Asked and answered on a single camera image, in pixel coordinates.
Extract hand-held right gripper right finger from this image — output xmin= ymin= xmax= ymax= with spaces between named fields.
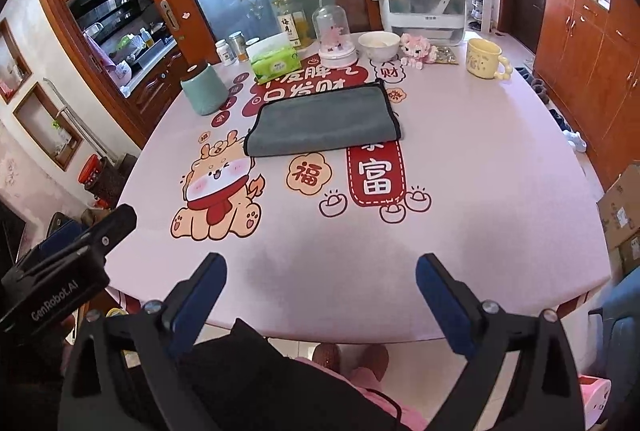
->
xmin=415 ymin=253 xmax=586 ymax=431

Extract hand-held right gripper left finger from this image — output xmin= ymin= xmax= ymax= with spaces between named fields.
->
xmin=60 ymin=252 xmax=228 ymax=431

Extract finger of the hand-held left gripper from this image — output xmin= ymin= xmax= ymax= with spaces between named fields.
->
xmin=12 ymin=204 xmax=138 ymax=273

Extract grey towel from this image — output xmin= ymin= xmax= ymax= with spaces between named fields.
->
xmin=243 ymin=79 xmax=404 ymax=158

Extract red lidded jar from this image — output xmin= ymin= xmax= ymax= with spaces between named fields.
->
xmin=80 ymin=154 xmax=109 ymax=190

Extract person's brown slipper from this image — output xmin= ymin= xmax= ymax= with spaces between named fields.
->
xmin=356 ymin=343 xmax=390 ymax=383
xmin=312 ymin=343 xmax=342 ymax=370

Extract person's black jacket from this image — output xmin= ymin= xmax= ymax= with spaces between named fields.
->
xmin=182 ymin=318 xmax=361 ymax=431

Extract pink printed tablecloth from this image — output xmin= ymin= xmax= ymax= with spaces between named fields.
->
xmin=116 ymin=31 xmax=613 ymax=345

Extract teal canister dark lid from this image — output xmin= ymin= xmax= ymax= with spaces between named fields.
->
xmin=180 ymin=61 xmax=227 ymax=117

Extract blue chair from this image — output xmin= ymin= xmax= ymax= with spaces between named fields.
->
xmin=587 ymin=268 xmax=640 ymax=378

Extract pink plastic stool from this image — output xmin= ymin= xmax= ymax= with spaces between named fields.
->
xmin=577 ymin=375 xmax=614 ymax=431

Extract small cardboard box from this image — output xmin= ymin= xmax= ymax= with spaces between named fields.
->
xmin=618 ymin=231 xmax=640 ymax=274

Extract large cardboard box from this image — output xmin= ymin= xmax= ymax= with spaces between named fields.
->
xmin=597 ymin=162 xmax=640 ymax=253

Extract white slippers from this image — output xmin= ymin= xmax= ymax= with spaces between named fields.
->
xmin=565 ymin=131 xmax=589 ymax=154

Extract dark slippers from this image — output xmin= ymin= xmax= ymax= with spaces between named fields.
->
xmin=547 ymin=109 xmax=574 ymax=132

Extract glass jar silver lid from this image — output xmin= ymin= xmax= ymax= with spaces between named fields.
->
xmin=228 ymin=32 xmax=249 ymax=62

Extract green wet wipes pack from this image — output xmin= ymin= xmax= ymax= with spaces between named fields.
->
xmin=246 ymin=36 xmax=301 ymax=86

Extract yellow mug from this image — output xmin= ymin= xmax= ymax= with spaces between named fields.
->
xmin=466 ymin=38 xmax=514 ymax=81

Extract silver blister pack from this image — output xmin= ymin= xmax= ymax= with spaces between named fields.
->
xmin=433 ymin=44 xmax=459 ymax=66

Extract pink plush toy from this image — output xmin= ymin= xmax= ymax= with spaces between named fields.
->
xmin=400 ymin=33 xmax=437 ymax=70

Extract clear bottle white label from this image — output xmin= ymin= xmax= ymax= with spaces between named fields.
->
xmin=276 ymin=0 xmax=311 ymax=50

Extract white bowl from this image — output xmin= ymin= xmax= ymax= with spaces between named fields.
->
xmin=358 ymin=32 xmax=401 ymax=61

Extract wooden sideboard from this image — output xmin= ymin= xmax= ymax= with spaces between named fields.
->
xmin=532 ymin=0 xmax=640 ymax=192

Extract white countertop appliance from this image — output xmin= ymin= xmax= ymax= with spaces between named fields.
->
xmin=382 ymin=0 xmax=475 ymax=47

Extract glass dome pink flowers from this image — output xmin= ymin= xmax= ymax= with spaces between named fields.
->
xmin=312 ymin=0 xmax=359 ymax=70

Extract wooden wall niche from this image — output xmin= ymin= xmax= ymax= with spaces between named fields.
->
xmin=12 ymin=81 xmax=84 ymax=172

